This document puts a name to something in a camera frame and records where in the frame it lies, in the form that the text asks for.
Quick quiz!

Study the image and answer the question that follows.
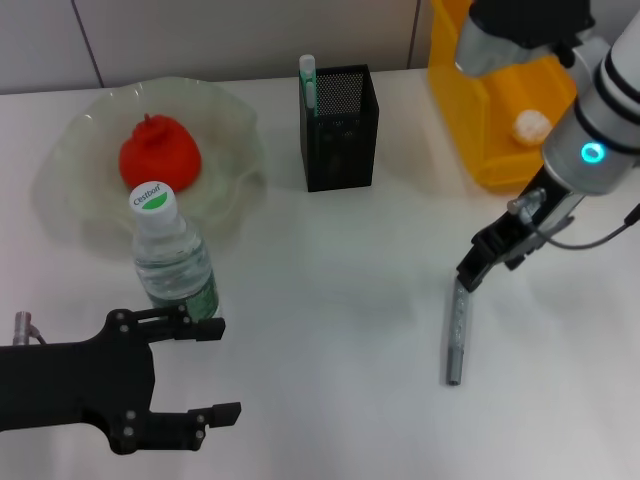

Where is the white paper ball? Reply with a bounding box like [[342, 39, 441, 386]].
[[513, 110, 552, 147]]

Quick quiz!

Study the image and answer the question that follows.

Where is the grey glitter pen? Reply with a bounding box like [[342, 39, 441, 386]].
[[444, 277, 472, 387]]

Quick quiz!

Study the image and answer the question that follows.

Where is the mint green pen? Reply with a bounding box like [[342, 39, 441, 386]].
[[298, 54, 318, 118]]

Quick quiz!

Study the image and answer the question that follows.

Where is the yellow plastic storage bin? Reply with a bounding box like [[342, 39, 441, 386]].
[[427, 0, 581, 194]]

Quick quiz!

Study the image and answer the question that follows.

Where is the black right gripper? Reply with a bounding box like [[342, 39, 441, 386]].
[[455, 167, 587, 294]]

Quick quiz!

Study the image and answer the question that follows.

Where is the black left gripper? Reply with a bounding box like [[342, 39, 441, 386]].
[[0, 305, 243, 456]]

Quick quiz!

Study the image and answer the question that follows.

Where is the clear water bottle green label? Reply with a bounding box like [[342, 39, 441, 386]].
[[128, 180, 224, 324]]

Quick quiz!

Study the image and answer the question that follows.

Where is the right arm cable with plug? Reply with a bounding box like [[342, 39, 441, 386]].
[[543, 201, 640, 250]]

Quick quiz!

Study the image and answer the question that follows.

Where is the left arm cable with plug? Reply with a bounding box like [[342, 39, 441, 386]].
[[13, 310, 48, 347]]

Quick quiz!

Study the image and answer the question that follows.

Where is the arm cable with plug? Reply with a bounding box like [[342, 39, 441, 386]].
[[543, 201, 640, 250], [13, 310, 48, 347]]

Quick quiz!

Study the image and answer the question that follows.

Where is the black mesh pen holder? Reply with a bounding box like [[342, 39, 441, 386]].
[[298, 64, 380, 193]]

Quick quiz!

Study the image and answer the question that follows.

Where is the red fruit-shaped toy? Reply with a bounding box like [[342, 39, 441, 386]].
[[118, 113, 203, 194]]

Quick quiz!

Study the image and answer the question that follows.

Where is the clear wavy glass fruit plate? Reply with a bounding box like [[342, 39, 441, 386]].
[[31, 75, 267, 252]]

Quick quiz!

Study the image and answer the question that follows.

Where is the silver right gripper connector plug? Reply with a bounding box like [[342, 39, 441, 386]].
[[507, 188, 547, 224]]

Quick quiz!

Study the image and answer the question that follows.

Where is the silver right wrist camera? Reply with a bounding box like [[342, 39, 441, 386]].
[[454, 0, 596, 79]]

